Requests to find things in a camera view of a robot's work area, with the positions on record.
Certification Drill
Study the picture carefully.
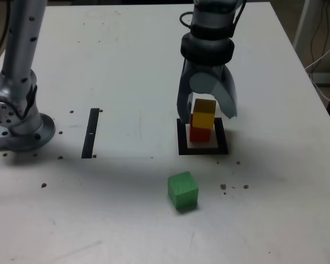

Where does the black tape square outline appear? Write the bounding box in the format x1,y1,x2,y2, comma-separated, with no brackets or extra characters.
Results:
176,117,229,156

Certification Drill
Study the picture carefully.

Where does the green cube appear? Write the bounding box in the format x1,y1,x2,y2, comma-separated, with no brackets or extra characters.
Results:
167,170,199,213

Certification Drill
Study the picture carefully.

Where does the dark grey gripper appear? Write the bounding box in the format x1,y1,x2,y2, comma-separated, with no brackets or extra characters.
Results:
177,59,239,124

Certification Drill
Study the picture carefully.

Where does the thin black cable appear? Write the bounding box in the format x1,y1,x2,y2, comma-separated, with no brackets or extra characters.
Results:
310,0,330,65

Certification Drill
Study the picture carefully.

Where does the black tape strip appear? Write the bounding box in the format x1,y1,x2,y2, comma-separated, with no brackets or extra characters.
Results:
81,108,100,160

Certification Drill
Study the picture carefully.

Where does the white cable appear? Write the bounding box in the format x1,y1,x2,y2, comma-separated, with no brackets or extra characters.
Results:
304,35,330,105

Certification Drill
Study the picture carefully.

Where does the yellow cube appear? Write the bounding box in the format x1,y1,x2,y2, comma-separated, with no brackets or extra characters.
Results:
191,98,217,130

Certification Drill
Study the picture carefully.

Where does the white post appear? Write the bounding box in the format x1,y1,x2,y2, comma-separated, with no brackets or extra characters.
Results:
292,0,312,60

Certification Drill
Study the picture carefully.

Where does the red cube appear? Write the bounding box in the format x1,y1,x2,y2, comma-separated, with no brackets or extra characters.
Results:
189,114,212,143

